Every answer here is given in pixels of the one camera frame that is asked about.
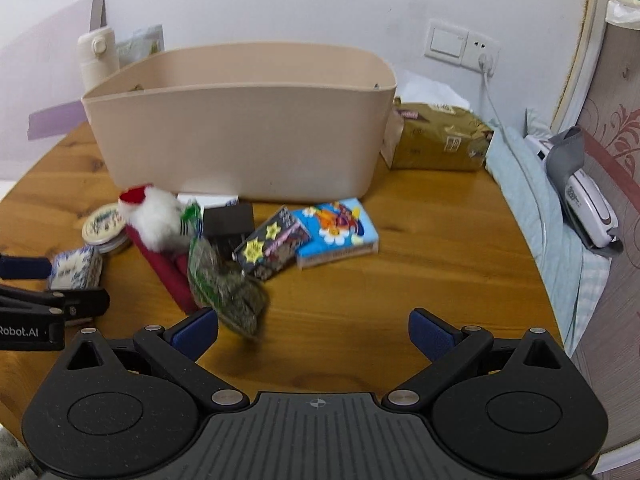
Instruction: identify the white thermos bottle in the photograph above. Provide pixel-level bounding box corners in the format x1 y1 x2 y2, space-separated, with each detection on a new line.
76 25 121 92

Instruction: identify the white purple striped cabinet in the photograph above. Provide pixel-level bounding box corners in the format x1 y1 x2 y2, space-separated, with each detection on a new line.
0 0 107 196

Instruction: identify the white wall switch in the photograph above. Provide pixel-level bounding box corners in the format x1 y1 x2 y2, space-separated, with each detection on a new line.
424 19 471 65

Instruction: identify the black box with yellow stars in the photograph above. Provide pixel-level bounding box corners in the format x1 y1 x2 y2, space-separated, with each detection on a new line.
232 206 312 281

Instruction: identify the white tissue sheet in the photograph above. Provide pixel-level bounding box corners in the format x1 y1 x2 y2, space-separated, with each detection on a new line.
397 71 473 111

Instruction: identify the white cat plush red bow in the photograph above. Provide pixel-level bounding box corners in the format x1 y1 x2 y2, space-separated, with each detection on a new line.
118 185 203 313

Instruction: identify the colourful cartoon box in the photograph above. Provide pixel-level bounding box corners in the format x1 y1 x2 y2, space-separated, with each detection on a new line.
291 197 380 271

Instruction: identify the floral padded headboard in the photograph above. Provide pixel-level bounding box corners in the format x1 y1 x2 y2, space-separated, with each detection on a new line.
550 0 640 461

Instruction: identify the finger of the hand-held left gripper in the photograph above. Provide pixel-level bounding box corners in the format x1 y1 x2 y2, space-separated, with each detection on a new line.
0 285 111 323
0 255 54 280

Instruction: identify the light blue checked cloth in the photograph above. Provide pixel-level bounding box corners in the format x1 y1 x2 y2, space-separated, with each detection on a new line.
486 107 613 356

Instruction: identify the grey blood pressure cuff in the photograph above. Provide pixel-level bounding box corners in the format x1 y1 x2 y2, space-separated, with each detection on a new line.
542 126 587 196

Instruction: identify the gold tissue pack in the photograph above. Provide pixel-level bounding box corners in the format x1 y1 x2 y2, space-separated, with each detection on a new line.
382 97 496 173

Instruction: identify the plain black box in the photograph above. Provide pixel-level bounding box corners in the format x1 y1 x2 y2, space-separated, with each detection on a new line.
202 202 256 240

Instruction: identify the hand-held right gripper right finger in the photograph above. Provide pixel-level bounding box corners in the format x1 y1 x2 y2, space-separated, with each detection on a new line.
381 307 569 414

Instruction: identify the grey fuzzy cloth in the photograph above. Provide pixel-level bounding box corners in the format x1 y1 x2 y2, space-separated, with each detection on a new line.
0 427 38 480

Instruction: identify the blue white patterned small box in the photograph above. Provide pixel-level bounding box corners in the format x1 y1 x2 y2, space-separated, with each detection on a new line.
50 246 103 291

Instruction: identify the round cream tin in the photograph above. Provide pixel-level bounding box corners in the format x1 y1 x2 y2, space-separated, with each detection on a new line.
81 203 133 257

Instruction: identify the clear dried fruit pouch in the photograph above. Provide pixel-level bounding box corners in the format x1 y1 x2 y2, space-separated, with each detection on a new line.
116 24 166 68

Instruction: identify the beige plastic basket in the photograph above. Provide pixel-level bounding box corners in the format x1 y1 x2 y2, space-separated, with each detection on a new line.
81 41 398 203

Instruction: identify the green white candy wrapper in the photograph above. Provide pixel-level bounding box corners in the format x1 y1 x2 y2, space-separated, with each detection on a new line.
179 200 205 238

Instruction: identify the white blood pressure monitor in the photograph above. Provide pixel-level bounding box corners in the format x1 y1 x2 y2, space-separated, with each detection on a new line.
522 132 621 252

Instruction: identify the green snack packet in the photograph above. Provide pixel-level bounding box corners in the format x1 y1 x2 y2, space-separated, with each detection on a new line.
186 237 271 341

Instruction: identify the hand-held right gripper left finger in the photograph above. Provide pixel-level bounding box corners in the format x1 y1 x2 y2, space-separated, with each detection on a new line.
64 307 251 414

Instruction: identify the white wall socket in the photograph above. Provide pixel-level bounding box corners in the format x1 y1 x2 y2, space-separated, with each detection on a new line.
462 32 501 79

